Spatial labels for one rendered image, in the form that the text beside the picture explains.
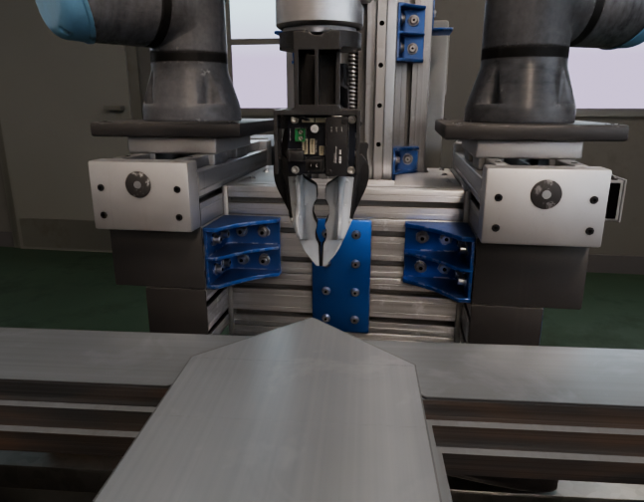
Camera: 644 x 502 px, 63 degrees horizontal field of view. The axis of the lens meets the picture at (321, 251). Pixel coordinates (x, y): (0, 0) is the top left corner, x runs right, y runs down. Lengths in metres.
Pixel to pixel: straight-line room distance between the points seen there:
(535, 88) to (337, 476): 0.59
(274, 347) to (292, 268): 0.36
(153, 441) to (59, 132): 3.93
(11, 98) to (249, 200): 3.69
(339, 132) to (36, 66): 3.91
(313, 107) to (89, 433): 0.30
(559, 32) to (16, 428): 0.74
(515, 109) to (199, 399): 0.56
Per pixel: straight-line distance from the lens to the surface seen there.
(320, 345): 0.45
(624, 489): 0.67
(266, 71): 3.62
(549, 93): 0.78
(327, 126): 0.44
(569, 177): 0.66
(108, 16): 0.78
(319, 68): 0.44
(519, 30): 0.79
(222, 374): 0.41
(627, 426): 0.43
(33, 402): 0.46
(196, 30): 0.84
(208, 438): 0.35
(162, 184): 0.70
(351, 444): 0.34
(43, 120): 4.28
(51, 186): 4.33
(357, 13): 0.47
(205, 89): 0.83
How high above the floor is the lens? 1.06
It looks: 16 degrees down
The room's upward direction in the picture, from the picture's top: straight up
